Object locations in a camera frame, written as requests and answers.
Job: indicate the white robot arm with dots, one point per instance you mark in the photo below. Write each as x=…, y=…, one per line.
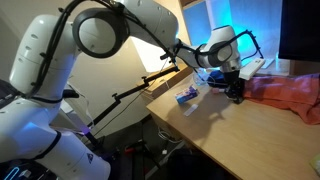
x=48, y=56

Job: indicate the dark blue pouch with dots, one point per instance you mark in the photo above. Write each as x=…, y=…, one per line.
x=216, y=79

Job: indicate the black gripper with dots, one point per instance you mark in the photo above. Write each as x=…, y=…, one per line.
x=235, y=86

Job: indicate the dark monitor screen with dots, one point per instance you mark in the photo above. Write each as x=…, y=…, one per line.
x=300, y=30

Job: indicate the small blue card box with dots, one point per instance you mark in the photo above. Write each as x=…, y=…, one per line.
x=186, y=94

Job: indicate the orange towel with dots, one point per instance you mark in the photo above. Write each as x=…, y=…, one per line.
x=300, y=94

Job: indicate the nail polish bottle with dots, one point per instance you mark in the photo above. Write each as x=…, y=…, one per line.
x=217, y=90

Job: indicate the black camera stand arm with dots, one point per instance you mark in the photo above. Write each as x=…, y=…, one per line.
x=146, y=81

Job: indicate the white paper strip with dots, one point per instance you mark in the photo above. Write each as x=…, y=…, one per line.
x=191, y=110

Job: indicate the orange cardboard box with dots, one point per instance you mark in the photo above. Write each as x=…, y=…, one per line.
x=162, y=84

